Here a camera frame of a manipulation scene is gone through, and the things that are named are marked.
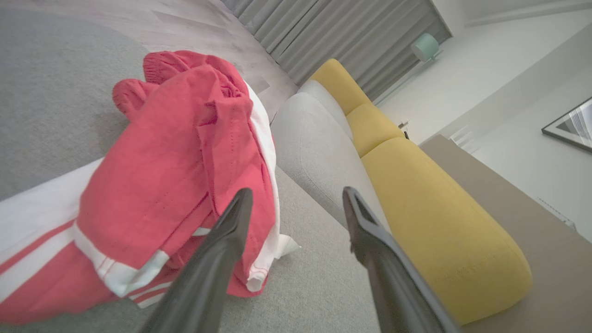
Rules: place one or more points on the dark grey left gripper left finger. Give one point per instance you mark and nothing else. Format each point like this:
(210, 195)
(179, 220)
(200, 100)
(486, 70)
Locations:
(208, 277)

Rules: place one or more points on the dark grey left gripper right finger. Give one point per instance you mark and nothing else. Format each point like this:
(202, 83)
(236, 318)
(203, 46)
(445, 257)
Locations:
(393, 286)

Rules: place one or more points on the red shorts with white stripe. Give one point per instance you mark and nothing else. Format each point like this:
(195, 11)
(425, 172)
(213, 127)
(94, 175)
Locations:
(185, 138)

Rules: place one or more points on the beige wooden partition panel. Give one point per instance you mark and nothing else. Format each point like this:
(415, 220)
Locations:
(545, 277)

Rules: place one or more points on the small dark object on ledge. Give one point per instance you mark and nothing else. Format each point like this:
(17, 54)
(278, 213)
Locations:
(404, 132)

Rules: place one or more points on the light grey sofa seat cushion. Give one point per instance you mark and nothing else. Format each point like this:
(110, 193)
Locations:
(314, 152)
(330, 104)

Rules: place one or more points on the short yellow sofa back cushion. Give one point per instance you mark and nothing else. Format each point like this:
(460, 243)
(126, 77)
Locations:
(370, 127)
(340, 85)

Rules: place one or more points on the white slatted rack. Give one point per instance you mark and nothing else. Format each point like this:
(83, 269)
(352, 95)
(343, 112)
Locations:
(465, 138)

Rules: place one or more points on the flat white electronic device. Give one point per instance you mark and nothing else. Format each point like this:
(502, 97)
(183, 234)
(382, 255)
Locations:
(557, 213)

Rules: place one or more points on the mint green floor lamp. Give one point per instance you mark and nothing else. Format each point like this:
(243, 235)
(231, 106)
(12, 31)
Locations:
(424, 47)

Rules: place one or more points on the large grey sofa seat cushion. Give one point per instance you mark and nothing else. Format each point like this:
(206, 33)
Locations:
(46, 92)

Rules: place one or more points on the grey pleated curtain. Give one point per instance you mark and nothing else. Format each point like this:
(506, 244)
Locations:
(347, 37)

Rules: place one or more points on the black framed wall picture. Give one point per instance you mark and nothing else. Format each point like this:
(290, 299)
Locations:
(573, 125)

